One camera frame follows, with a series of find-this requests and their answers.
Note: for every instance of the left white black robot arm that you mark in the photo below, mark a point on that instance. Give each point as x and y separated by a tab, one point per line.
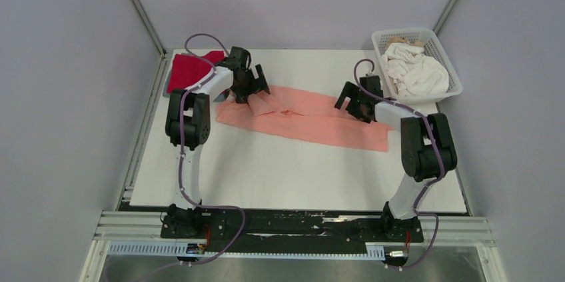
188	126

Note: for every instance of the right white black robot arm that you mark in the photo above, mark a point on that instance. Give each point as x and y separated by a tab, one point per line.
427	150

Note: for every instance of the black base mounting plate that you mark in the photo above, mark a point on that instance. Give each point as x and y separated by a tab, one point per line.
292	230

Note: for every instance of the folded grey blue t shirt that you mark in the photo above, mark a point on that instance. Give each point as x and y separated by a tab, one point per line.
176	75

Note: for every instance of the folded red t shirt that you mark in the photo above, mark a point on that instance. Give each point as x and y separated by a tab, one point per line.
200	72

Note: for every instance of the crumpled white t shirt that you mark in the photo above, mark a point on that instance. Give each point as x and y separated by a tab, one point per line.
413	73

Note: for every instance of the salmon pink t shirt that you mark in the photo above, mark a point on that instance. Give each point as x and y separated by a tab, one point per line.
305	116

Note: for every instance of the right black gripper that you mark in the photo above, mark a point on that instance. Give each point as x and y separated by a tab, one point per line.
351	91

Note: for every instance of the white plastic laundry basket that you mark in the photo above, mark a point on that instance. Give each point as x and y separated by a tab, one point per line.
433	48

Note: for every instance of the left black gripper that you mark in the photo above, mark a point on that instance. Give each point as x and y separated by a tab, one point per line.
242	96

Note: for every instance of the aluminium frame rail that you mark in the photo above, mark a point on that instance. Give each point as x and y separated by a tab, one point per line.
451	231

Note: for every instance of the beige garment in basket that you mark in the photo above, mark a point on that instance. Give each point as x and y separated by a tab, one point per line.
396	39

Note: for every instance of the white slotted cable duct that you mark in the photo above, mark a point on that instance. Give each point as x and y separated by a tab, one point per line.
192	250

